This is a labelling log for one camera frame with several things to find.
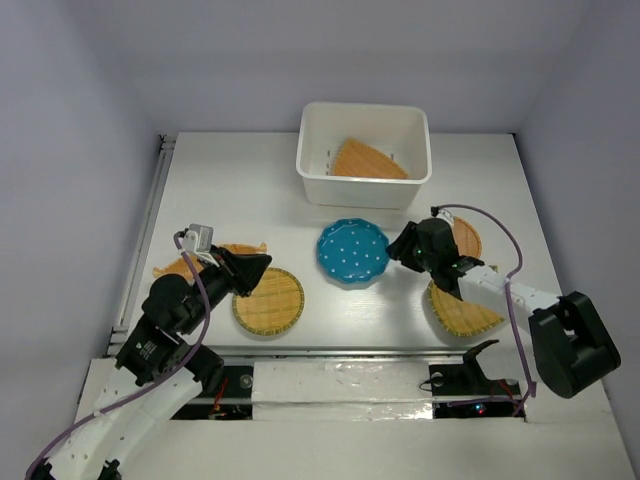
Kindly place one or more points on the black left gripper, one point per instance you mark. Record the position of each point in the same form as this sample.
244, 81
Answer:
244, 271

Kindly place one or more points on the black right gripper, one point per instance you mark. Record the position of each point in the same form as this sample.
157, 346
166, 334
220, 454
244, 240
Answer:
401, 247

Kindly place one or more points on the blue polka dot ceramic plate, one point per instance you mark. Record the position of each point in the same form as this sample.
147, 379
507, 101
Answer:
352, 251

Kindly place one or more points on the orange fan-shaped woven plate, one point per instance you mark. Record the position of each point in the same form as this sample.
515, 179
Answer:
357, 159

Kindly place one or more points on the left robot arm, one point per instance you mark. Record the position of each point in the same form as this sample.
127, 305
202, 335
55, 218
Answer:
155, 374

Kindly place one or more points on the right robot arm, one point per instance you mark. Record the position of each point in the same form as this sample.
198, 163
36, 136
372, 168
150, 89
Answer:
572, 348

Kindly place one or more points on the white plastic bin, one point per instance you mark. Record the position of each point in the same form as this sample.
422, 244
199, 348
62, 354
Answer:
401, 132

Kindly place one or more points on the round green-rimmed bamboo plate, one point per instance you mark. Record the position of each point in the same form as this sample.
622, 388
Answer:
273, 307

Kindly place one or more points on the round orange woven plate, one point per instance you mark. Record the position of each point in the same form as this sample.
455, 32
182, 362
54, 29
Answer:
466, 238

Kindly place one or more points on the orange fish-shaped woven plate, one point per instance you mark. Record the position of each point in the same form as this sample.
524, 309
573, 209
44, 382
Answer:
181, 268

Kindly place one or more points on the yellow fan-shaped bamboo plate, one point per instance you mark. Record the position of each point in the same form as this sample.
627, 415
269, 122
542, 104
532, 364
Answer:
460, 318

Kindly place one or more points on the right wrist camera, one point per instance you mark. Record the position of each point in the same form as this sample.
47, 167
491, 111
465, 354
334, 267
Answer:
444, 214

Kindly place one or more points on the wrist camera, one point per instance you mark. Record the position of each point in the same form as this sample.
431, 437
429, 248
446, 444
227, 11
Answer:
197, 240
444, 214

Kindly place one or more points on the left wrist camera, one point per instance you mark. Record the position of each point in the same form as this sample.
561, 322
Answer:
197, 240

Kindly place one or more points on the aluminium side rail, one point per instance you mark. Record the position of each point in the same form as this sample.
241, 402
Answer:
124, 317

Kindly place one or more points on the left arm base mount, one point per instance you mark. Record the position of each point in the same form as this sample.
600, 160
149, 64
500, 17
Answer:
231, 401

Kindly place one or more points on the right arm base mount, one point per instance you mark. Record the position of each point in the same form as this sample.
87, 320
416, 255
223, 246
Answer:
463, 391

